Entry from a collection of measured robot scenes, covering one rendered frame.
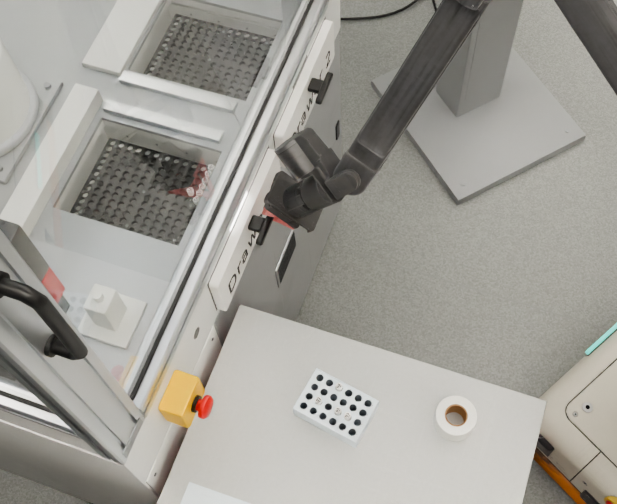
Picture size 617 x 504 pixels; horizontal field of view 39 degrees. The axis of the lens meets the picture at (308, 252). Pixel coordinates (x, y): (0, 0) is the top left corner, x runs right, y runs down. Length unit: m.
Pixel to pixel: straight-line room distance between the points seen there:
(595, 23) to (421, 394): 0.71
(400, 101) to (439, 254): 1.28
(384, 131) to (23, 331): 0.63
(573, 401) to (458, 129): 0.96
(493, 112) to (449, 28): 1.53
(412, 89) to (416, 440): 0.62
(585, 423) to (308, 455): 0.80
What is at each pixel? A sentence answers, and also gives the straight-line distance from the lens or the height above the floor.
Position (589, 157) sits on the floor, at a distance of 2.78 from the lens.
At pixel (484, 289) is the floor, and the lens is 2.51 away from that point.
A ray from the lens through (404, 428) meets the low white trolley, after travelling 1.57.
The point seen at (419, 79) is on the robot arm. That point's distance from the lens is 1.28.
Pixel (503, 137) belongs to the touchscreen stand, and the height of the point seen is 0.04.
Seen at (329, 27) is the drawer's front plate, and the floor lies 0.93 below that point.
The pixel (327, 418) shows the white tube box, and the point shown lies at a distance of 1.53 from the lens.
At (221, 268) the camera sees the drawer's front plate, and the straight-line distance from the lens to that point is 1.50.
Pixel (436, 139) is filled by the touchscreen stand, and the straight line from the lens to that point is 2.69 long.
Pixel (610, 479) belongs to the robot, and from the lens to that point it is 2.12.
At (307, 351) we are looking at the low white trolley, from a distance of 1.61.
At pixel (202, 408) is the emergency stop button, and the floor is 0.89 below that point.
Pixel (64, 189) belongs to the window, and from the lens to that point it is 0.97.
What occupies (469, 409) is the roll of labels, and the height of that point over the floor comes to 0.80.
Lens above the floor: 2.27
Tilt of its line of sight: 64 degrees down
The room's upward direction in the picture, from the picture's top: 6 degrees counter-clockwise
